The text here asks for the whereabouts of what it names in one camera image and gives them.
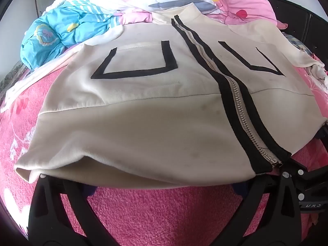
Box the dark headboard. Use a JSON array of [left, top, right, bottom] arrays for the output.
[[264, 0, 328, 57]]

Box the cream zip jacket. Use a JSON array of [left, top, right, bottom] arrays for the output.
[[14, 2, 328, 190]]

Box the pink floral bed blanket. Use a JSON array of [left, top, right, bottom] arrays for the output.
[[0, 59, 328, 246]]

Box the dark patterned cloth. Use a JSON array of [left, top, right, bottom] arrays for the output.
[[0, 61, 28, 90]]

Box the checkered cloth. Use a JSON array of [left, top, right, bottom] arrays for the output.
[[282, 32, 318, 57]]

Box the white fleece blanket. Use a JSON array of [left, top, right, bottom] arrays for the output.
[[45, 0, 75, 12]]

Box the white crumpled garment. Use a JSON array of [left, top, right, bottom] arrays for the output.
[[306, 56, 328, 95]]

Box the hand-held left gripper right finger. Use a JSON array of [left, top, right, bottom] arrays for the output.
[[216, 172, 304, 246]]

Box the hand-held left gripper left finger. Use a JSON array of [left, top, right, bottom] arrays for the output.
[[28, 174, 113, 246]]

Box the pink and blue printed quilt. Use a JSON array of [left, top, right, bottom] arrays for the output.
[[20, 0, 278, 69]]

